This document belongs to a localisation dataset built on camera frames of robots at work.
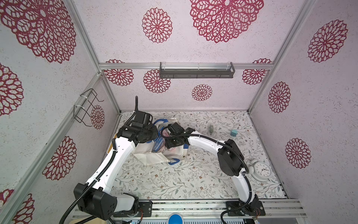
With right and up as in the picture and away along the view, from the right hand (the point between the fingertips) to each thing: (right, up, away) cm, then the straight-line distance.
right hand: (167, 142), depth 92 cm
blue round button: (+6, -36, -22) cm, 43 cm away
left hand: (-5, +6, -15) cm, 17 cm away
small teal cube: (+50, +5, +13) cm, 52 cm away
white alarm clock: (+57, -16, -9) cm, 59 cm away
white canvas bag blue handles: (-11, -3, -18) cm, 22 cm away
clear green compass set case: (+33, +8, +17) cm, 38 cm away
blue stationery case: (-6, -2, +1) cm, 6 cm away
